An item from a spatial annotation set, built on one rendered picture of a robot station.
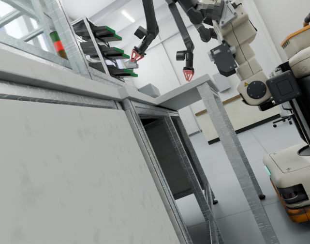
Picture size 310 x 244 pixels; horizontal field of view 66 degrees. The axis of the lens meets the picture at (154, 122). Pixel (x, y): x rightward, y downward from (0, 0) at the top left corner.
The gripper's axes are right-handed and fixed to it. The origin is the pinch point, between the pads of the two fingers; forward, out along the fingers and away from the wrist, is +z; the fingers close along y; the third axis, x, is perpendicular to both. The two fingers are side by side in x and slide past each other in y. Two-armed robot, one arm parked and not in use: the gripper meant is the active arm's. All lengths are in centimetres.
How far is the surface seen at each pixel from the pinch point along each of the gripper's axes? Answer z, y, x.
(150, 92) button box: -1, 43, 37
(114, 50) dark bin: 1.6, 6.9, -12.4
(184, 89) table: -14, 56, 52
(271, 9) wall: -415, -1069, -91
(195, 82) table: -19, 56, 53
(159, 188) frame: 4, 98, 71
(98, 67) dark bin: 18.0, 6.8, -14.8
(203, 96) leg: -17, 54, 59
